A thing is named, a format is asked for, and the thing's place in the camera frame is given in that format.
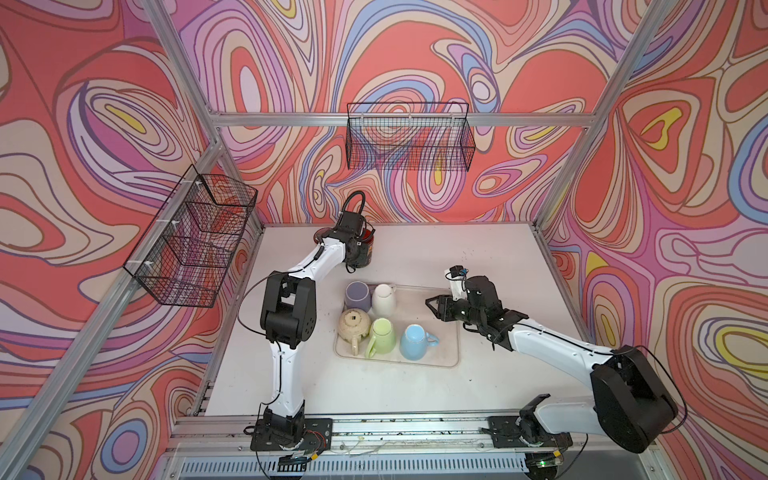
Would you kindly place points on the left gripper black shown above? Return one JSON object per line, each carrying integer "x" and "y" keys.
{"x": 355, "y": 260}

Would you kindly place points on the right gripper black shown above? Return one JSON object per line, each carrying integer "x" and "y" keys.
{"x": 444, "y": 303}

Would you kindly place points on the light blue mug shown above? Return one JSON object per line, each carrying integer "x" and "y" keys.
{"x": 415, "y": 342}

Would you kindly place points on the black skull mug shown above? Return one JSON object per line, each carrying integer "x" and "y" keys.
{"x": 365, "y": 247}

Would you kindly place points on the pink mug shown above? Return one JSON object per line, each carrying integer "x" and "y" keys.
{"x": 322, "y": 234}

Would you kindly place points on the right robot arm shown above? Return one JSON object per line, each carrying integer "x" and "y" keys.
{"x": 629, "y": 403}

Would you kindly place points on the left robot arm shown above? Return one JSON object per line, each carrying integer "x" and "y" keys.
{"x": 288, "y": 319}

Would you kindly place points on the purple mug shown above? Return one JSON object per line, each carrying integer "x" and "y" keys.
{"x": 358, "y": 296}

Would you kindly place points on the white mug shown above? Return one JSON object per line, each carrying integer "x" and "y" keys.
{"x": 384, "y": 301}

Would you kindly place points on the green mug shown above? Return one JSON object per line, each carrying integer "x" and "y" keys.
{"x": 382, "y": 338}

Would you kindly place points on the beige plastic tray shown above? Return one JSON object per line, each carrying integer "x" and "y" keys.
{"x": 411, "y": 309}

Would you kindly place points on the beige ceramic teapot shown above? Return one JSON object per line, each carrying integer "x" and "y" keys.
{"x": 353, "y": 327}

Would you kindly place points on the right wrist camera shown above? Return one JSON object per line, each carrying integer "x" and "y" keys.
{"x": 457, "y": 276}

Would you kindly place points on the black wire basket back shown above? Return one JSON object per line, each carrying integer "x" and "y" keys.
{"x": 409, "y": 136}

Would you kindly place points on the black wire basket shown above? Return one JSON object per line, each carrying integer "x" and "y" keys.
{"x": 200, "y": 225}
{"x": 409, "y": 136}

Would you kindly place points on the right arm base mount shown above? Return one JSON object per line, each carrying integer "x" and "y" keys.
{"x": 514, "y": 431}

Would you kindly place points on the black wire basket left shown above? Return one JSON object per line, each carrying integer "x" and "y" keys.
{"x": 200, "y": 225}

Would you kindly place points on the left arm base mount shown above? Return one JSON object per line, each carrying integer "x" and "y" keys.
{"x": 313, "y": 436}

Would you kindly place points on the aluminium front rail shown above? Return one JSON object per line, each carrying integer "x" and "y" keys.
{"x": 412, "y": 432}

